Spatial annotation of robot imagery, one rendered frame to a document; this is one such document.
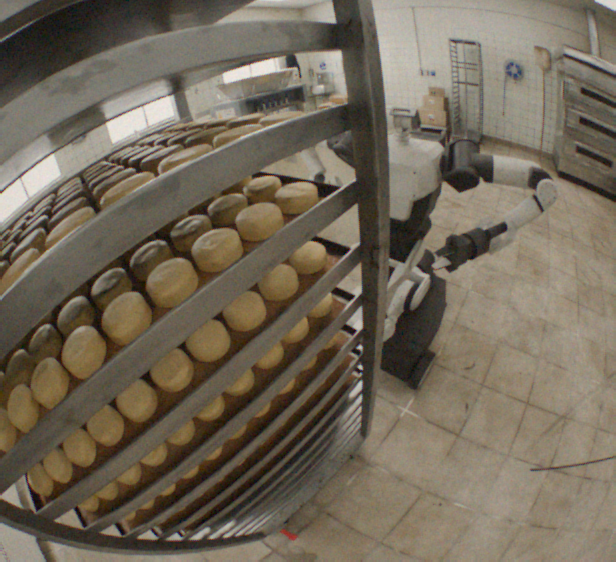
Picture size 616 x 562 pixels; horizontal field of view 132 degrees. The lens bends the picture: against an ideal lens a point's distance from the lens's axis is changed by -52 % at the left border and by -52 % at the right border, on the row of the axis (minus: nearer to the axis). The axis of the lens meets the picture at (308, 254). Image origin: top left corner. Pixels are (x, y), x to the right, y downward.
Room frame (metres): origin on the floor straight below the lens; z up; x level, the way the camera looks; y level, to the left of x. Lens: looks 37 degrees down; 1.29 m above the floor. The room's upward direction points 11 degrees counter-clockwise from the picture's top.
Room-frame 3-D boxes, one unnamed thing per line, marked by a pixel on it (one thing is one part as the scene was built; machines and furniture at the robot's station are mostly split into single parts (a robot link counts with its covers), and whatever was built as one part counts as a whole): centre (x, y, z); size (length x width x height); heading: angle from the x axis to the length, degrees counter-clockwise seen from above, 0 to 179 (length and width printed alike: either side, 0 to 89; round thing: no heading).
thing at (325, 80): (6.52, -1.06, 0.93); 0.99 x 0.38 x 1.09; 43
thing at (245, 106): (2.17, 0.13, 1.01); 0.72 x 0.33 x 0.34; 138
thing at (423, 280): (0.91, -0.44, 0.28); 0.21 x 0.20 x 0.13; 132
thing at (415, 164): (0.88, -0.41, 0.89); 0.34 x 0.30 x 0.36; 42
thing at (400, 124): (0.85, -0.37, 1.09); 0.10 x 0.07 x 0.09; 42
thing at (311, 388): (0.10, 0.16, 0.87); 0.64 x 0.03 x 0.03; 132
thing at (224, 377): (0.10, 0.16, 1.05); 0.64 x 0.03 x 0.03; 132
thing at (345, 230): (1.84, -0.25, 0.45); 0.70 x 0.34 x 0.90; 48
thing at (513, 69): (3.63, -3.86, 1.10); 0.41 x 0.17 x 1.10; 43
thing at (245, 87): (2.17, 0.13, 1.25); 0.56 x 0.29 x 0.14; 138
